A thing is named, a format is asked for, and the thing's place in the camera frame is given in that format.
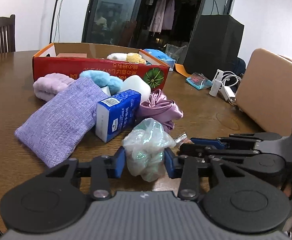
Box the white spray bottle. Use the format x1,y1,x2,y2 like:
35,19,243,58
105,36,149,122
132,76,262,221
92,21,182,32
209,69,224,97

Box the teal snack packet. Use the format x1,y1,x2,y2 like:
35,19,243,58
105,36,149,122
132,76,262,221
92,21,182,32
186,73,213,90

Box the studio light on stand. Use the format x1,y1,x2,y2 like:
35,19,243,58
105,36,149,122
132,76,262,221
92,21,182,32
49,0,64,43

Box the white charger with cable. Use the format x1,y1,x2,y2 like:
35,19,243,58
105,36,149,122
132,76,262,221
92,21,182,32
219,71,242,106

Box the black paper bag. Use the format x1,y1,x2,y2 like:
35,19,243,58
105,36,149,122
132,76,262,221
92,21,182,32
183,0,245,74

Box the purple satin scrunchie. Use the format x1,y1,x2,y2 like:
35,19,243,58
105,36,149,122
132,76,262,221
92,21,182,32
136,89,183,134

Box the white foam cylinder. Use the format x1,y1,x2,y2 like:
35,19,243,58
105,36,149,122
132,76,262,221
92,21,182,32
120,75,151,102

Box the light blue fluffy plush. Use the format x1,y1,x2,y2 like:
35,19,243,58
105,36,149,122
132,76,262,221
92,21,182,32
79,70,123,95

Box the clear plastic cup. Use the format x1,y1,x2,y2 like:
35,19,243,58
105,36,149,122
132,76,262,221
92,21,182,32
165,44,186,61

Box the lilac fluffy towel headband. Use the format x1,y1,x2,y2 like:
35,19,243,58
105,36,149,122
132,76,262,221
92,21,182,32
33,73,75,102

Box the purple woven fabric pouch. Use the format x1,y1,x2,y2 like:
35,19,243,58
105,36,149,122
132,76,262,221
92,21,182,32
15,77,109,167

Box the red cardboard box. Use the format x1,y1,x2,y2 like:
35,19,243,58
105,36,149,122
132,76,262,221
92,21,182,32
32,43,169,90

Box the yellow white plush toy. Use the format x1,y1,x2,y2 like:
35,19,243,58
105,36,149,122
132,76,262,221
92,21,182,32
107,53,146,64

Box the clear plastic bag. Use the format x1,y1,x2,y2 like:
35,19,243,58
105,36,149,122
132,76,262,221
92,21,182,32
122,118,176,183

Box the blue wet wipes pack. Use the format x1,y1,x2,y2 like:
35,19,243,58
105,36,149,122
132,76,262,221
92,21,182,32
144,49,176,71

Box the dark wooden chair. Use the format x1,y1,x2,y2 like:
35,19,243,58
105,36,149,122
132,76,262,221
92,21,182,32
0,15,16,54

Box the blue tissue pack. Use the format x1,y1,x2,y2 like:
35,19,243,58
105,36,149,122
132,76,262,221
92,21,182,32
95,89,141,143

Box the hanging pink clothes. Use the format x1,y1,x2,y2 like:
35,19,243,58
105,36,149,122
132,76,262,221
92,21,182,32
149,0,175,33

